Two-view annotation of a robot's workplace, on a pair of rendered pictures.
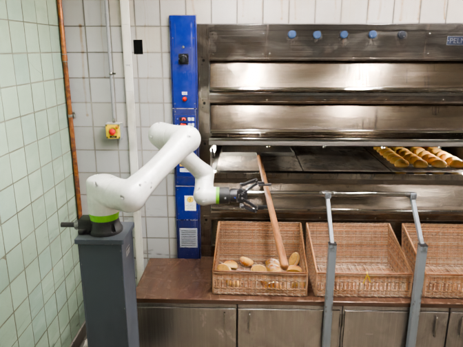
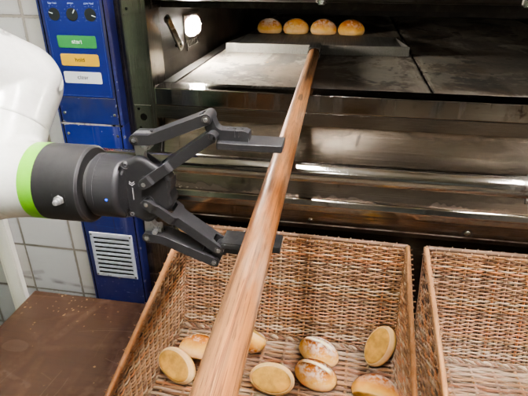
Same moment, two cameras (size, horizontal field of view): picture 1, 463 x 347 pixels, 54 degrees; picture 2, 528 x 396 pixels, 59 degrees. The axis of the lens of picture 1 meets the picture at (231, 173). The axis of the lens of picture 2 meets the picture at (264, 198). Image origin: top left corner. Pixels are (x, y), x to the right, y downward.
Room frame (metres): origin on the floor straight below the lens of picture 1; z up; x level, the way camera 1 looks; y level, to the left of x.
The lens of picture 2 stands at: (1.85, -0.26, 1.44)
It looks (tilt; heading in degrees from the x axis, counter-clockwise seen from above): 27 degrees down; 8
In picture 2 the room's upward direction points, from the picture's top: straight up
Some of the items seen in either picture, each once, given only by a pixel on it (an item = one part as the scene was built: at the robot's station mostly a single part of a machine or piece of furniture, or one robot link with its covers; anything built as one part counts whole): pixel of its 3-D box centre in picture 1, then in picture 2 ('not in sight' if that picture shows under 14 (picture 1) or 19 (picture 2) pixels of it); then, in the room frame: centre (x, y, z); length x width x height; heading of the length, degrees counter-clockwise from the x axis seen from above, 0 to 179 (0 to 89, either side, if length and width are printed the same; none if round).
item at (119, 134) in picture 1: (114, 130); not in sight; (2.83, 0.74, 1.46); 0.10 x 0.07 x 0.10; 88
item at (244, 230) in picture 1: (259, 255); (273, 344); (2.58, -0.17, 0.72); 0.56 x 0.49 x 0.28; 87
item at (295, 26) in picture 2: not in sight; (295, 25); (3.75, -0.11, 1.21); 0.10 x 0.07 x 0.05; 91
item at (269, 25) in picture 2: not in sight; (269, 25); (3.76, 0.00, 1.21); 0.10 x 0.07 x 0.05; 84
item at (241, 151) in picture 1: (257, 149); (317, 40); (3.49, -0.20, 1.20); 0.55 x 0.36 x 0.03; 90
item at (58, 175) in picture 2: (224, 195); (79, 181); (2.32, 0.03, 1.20); 0.12 x 0.06 x 0.09; 179
